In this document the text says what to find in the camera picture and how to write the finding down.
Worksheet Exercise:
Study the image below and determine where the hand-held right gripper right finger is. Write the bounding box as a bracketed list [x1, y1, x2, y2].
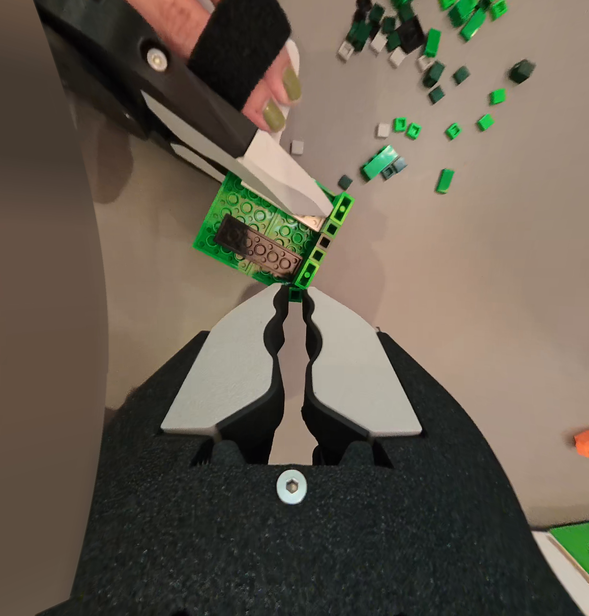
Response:
[301, 286, 423, 447]

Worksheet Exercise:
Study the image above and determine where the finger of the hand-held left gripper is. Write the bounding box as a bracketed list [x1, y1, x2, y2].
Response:
[236, 129, 336, 218]
[169, 140, 234, 184]

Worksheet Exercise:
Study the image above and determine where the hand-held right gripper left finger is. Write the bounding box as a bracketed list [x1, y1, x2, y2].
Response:
[160, 283, 290, 442]

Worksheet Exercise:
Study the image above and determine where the green lego plate assembly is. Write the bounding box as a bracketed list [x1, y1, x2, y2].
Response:
[192, 171, 357, 290]

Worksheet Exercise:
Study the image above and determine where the pile of loose lego bricks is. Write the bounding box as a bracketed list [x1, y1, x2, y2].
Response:
[290, 0, 539, 195]

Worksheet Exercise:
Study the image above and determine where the green lego box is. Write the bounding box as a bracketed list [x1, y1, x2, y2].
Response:
[530, 521, 589, 616]

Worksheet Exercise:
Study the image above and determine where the person's left hand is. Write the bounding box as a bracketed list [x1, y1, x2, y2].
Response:
[126, 0, 303, 133]

